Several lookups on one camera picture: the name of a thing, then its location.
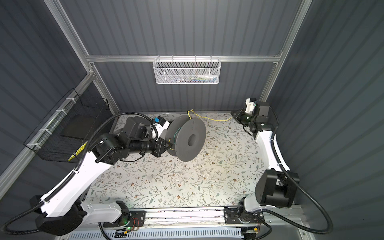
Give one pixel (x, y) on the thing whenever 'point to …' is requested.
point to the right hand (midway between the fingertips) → (232, 113)
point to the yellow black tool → (78, 151)
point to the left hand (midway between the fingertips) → (172, 145)
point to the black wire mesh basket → (69, 126)
